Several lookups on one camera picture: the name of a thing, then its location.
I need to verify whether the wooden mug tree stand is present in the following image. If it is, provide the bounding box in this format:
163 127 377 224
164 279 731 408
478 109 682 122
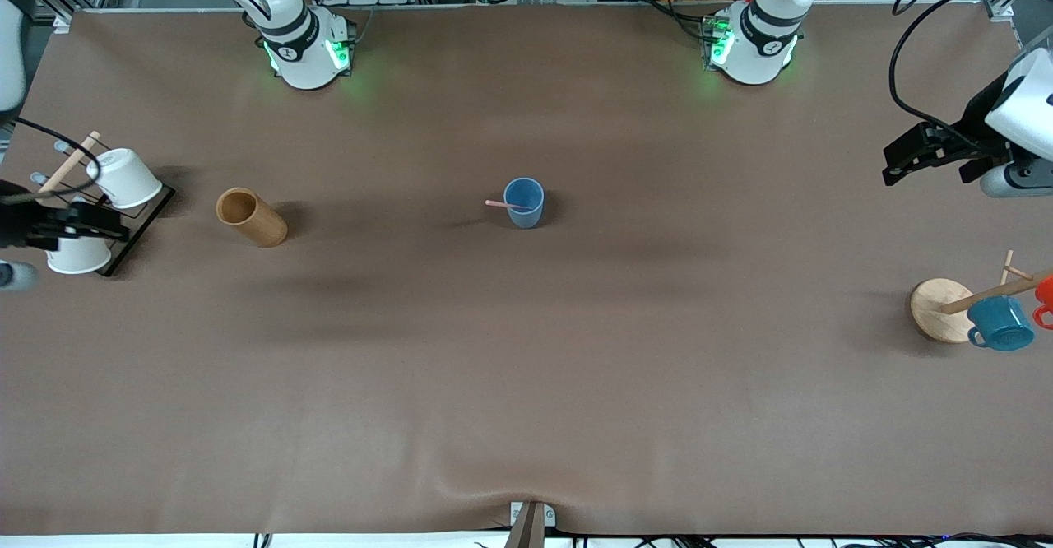
909 250 1053 345

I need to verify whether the red mug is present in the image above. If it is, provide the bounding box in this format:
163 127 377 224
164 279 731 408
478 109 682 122
1032 275 1053 331

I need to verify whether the metal table clamp bracket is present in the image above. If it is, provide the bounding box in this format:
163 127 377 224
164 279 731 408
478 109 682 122
503 500 557 548

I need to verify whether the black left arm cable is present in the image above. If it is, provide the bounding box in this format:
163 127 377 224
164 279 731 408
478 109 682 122
888 0 1053 137

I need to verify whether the white paper cup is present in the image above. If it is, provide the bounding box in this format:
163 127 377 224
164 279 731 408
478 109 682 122
86 148 164 210
45 234 113 275

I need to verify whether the brown table cloth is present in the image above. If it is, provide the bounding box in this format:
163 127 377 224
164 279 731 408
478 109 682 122
0 1 1053 537

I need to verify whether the teal enamel mug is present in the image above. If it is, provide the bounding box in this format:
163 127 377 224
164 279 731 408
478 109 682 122
967 295 1036 352

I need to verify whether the wooden cylinder holder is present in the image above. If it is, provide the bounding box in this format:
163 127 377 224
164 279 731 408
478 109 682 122
216 188 289 249

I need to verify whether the blue plastic cup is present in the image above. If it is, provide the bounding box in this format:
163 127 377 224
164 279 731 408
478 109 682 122
503 178 545 230

